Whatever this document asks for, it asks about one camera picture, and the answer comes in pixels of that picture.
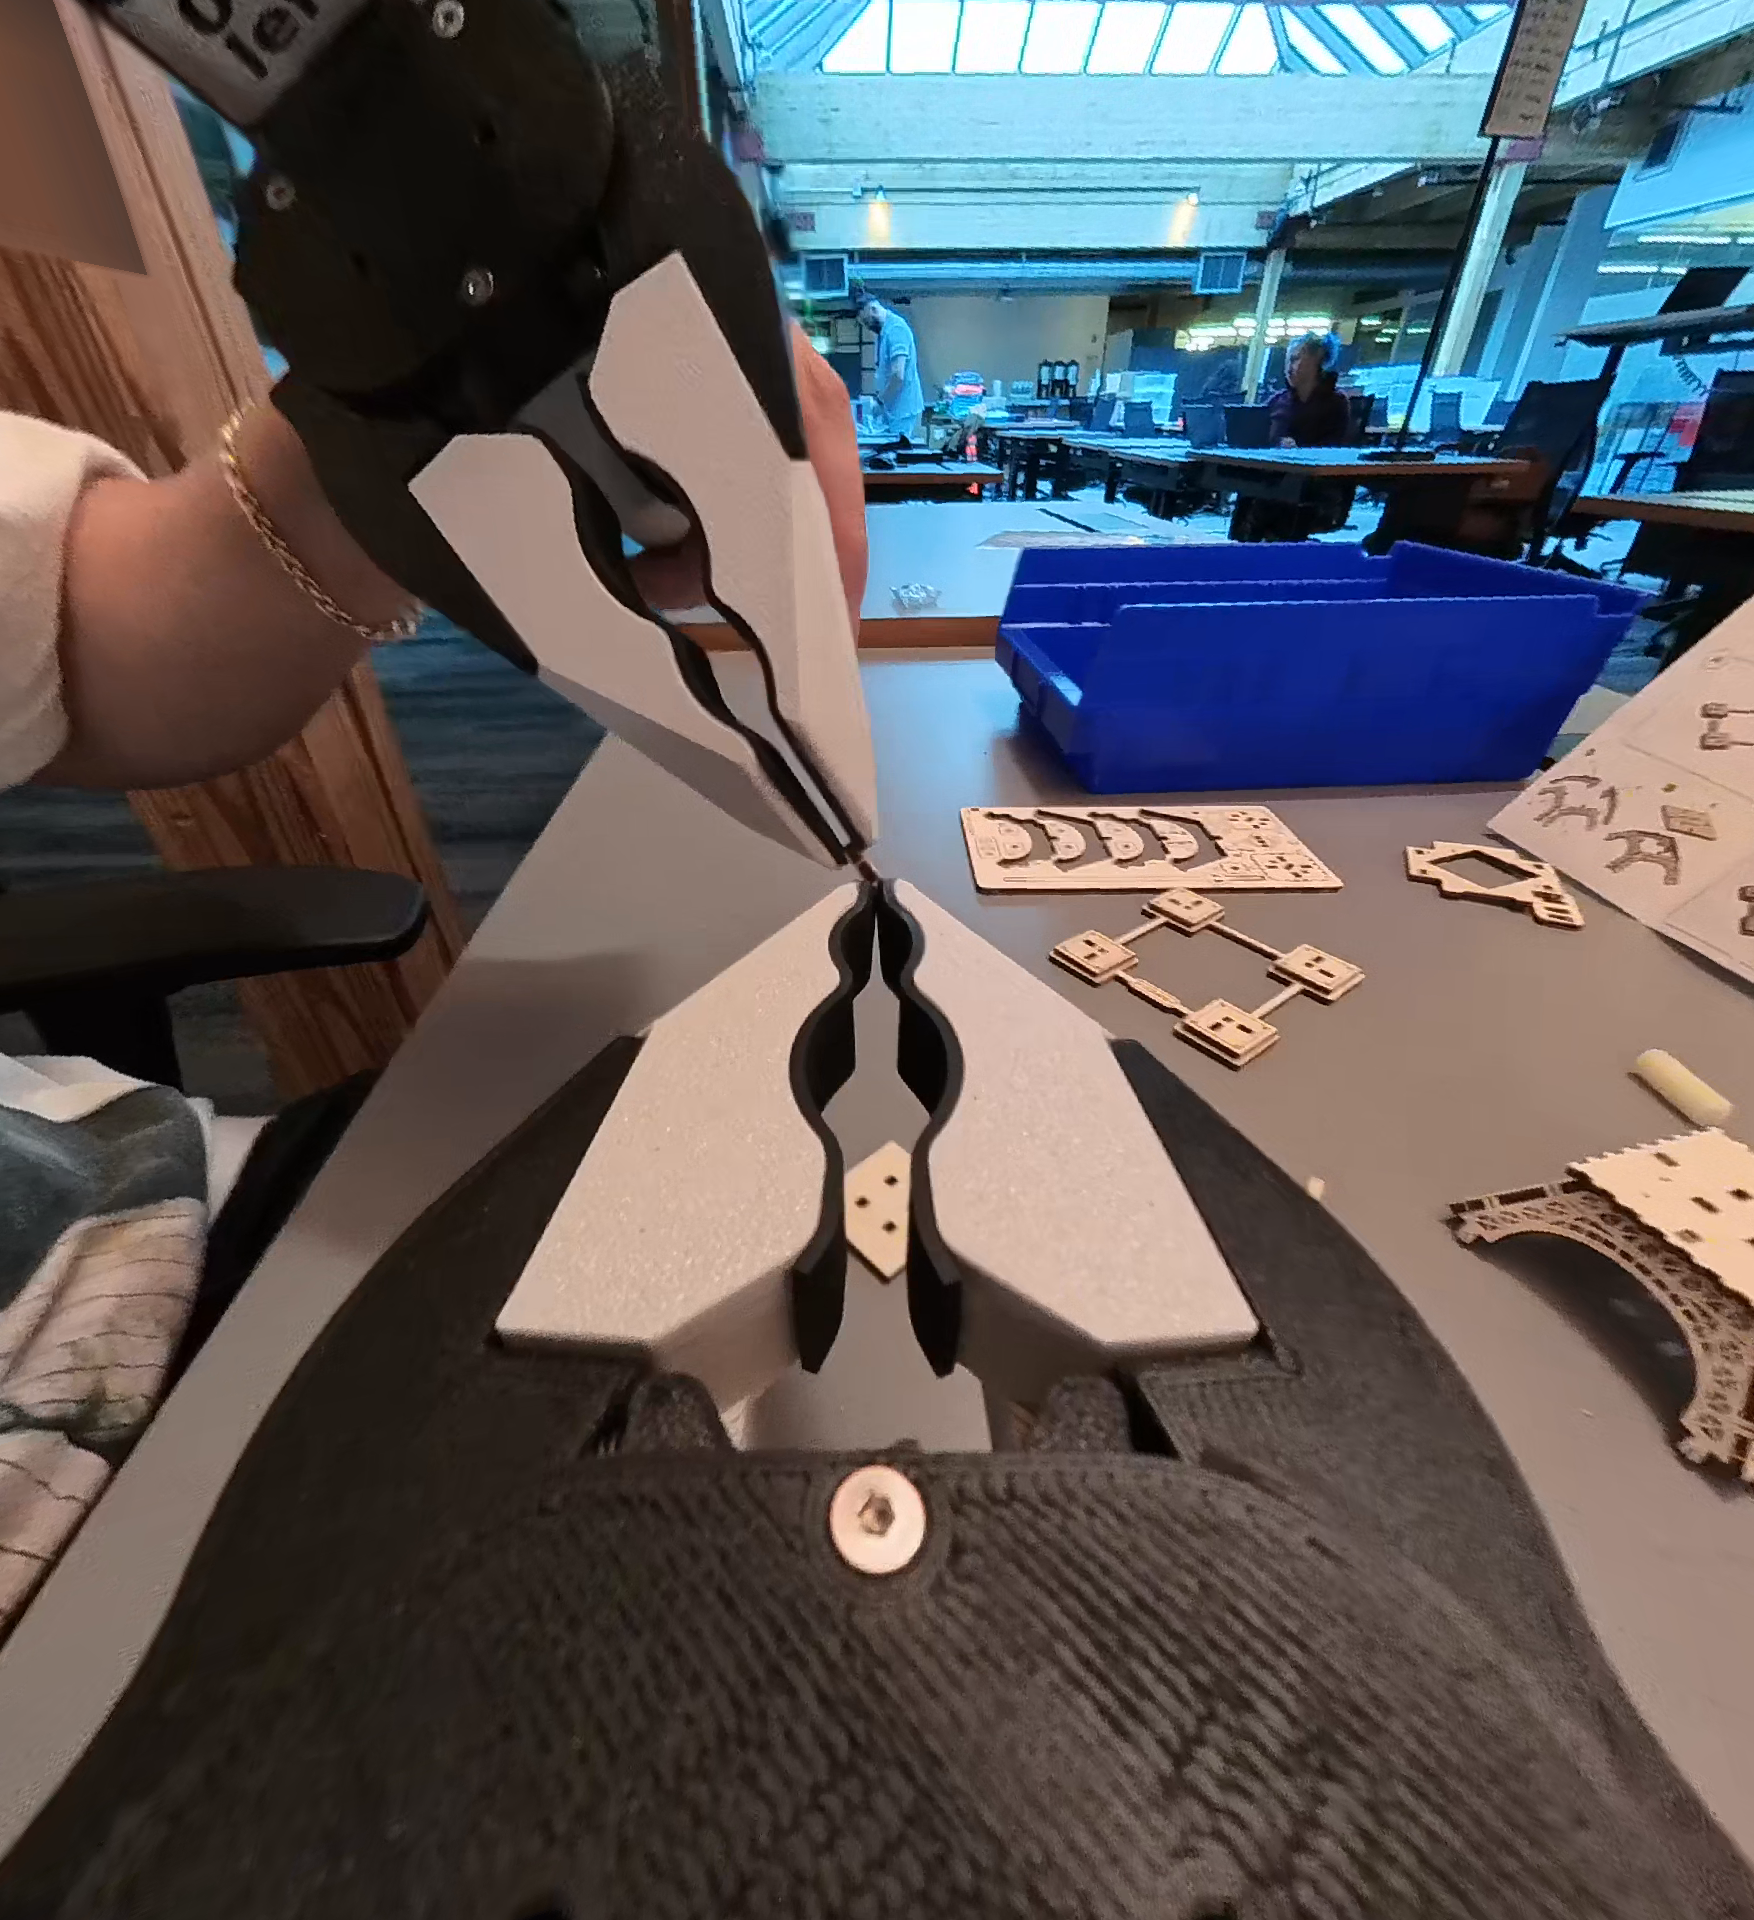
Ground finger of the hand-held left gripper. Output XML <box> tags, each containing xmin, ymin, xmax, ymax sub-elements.
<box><xmin>524</xmin><ymin>251</ymin><xmax>880</xmax><ymax>853</ymax></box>
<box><xmin>409</xmin><ymin>432</ymin><xmax>861</xmax><ymax>870</ymax></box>

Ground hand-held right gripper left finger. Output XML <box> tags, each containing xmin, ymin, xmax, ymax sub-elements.
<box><xmin>494</xmin><ymin>880</ymin><xmax>880</xmax><ymax>1448</ymax></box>

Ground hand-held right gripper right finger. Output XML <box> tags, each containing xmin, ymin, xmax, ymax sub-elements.
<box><xmin>880</xmin><ymin>880</ymin><xmax>1260</xmax><ymax>1411</ymax></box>

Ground small square wooden plate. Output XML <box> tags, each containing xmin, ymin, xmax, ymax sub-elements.
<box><xmin>844</xmin><ymin>1139</ymin><xmax>918</xmax><ymax>1280</ymax></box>

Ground person's left forearm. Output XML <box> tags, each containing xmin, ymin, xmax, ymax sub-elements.
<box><xmin>0</xmin><ymin>376</ymin><xmax>435</xmax><ymax>812</ymax></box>

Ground grey desk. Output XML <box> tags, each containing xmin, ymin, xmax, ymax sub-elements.
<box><xmin>0</xmin><ymin>651</ymin><xmax>1754</xmax><ymax>1920</ymax></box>

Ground raised standing desk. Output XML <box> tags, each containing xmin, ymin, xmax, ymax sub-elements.
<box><xmin>1559</xmin><ymin>300</ymin><xmax>1754</xmax><ymax>601</ymax></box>

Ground person's left hand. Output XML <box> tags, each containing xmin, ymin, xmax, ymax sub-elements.
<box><xmin>790</xmin><ymin>332</ymin><xmax>872</xmax><ymax>644</ymax></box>

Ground neighbouring grey table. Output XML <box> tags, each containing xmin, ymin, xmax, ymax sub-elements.
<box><xmin>652</xmin><ymin>503</ymin><xmax>1118</xmax><ymax>654</ymax></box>

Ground wooden puzzle sheet with arcs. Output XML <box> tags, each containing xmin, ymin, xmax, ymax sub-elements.
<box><xmin>959</xmin><ymin>803</ymin><xmax>1347</xmax><ymax>898</ymax></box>

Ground row of background desks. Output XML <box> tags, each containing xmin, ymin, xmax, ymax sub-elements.
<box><xmin>863</xmin><ymin>420</ymin><xmax>1538</xmax><ymax>545</ymax></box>

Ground black office chair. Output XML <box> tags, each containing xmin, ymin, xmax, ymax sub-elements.
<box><xmin>0</xmin><ymin>810</ymin><xmax>435</xmax><ymax>1351</ymax></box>
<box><xmin>1478</xmin><ymin>376</ymin><xmax>1616</xmax><ymax>578</ymax></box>

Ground blue plastic bin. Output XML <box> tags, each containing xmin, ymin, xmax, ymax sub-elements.
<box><xmin>994</xmin><ymin>540</ymin><xmax>1660</xmax><ymax>797</ymax></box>

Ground pale wax stick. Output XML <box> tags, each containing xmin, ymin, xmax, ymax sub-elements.
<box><xmin>1632</xmin><ymin>1046</ymin><xmax>1737</xmax><ymax>1128</ymax></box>

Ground patterned shirt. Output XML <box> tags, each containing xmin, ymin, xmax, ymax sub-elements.
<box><xmin>0</xmin><ymin>1021</ymin><xmax>269</xmax><ymax>1748</ymax></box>

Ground wooden tower base model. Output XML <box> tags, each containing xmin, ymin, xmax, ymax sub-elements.
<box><xmin>1447</xmin><ymin>1128</ymin><xmax>1754</xmax><ymax>1494</ymax></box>

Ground folded paper assembly instructions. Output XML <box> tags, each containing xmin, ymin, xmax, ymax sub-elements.
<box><xmin>1483</xmin><ymin>525</ymin><xmax>1754</xmax><ymax>1036</ymax></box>

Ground hanging white paper sign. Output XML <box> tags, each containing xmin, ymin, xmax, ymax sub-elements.
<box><xmin>1478</xmin><ymin>0</ymin><xmax>1590</xmax><ymax>144</ymax></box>

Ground gold chain bracelet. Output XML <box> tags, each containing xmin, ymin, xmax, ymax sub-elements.
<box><xmin>217</xmin><ymin>401</ymin><xmax>430</xmax><ymax>647</ymax></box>

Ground wooden four-square frame piece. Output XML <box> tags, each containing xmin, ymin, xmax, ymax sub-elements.
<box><xmin>1048</xmin><ymin>888</ymin><xmax>1368</xmax><ymax>1071</ymax></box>

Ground wooden diamond frame piece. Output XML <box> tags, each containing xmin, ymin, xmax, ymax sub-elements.
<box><xmin>1401</xmin><ymin>839</ymin><xmax>1586</xmax><ymax>932</ymax></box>

